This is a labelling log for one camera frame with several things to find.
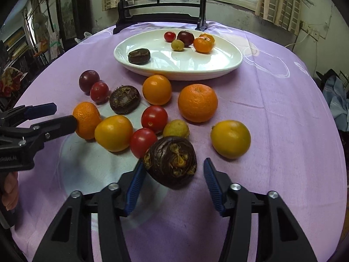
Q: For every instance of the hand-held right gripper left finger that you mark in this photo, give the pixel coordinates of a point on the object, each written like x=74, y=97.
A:
x=136, y=188

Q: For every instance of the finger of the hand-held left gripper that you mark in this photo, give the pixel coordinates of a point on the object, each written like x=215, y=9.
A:
x=41, y=110
x=60, y=127

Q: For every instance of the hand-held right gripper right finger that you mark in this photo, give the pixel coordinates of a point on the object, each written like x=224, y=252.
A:
x=212, y=185

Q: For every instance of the small mandarin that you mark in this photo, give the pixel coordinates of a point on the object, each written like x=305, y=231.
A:
x=208, y=36
x=88, y=117
x=203, y=45

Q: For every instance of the large dark brown water chestnut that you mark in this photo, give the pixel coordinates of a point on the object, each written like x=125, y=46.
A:
x=170, y=165

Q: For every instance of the red cherry tomato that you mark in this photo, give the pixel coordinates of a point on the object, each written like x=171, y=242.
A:
x=142, y=142
x=99, y=92
x=169, y=36
x=154, y=118

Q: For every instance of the yellow-orange citrus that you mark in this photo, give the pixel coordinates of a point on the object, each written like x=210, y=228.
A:
x=113, y=133
x=230, y=139

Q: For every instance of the dark purple tomato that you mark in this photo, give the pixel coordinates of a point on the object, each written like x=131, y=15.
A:
x=88, y=79
x=186, y=37

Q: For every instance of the small green-yellow fruit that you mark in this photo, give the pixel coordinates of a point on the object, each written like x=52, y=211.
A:
x=177, y=45
x=176, y=128

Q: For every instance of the large mandarin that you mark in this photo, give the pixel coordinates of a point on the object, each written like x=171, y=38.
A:
x=197, y=103

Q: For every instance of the smooth orange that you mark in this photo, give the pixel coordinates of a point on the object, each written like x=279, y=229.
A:
x=157, y=89

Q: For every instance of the white oval plate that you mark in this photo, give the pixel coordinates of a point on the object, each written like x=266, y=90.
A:
x=190, y=62

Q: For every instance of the person's left hand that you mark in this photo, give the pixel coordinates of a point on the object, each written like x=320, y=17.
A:
x=10, y=189

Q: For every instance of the red patterned cloth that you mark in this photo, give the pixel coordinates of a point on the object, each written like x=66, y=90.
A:
x=11, y=83

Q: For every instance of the cluttered shelf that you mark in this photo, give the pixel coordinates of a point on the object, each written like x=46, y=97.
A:
x=16, y=41

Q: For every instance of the white plastic bag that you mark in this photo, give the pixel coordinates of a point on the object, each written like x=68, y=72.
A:
x=86, y=35

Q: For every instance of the standing fan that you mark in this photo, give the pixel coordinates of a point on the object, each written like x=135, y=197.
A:
x=40, y=20

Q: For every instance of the purple tablecloth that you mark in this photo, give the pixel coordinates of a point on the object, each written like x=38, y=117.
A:
x=272, y=114

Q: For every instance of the dark wooden cabinet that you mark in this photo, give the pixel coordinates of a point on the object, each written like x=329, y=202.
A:
x=81, y=5

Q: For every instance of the dark wooden round painted screen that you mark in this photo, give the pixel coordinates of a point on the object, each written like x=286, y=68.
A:
x=152, y=18

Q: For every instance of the blue cloth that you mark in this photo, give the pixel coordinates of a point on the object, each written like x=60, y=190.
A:
x=338, y=103

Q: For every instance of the wall power socket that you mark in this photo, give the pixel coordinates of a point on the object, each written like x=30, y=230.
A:
x=315, y=32

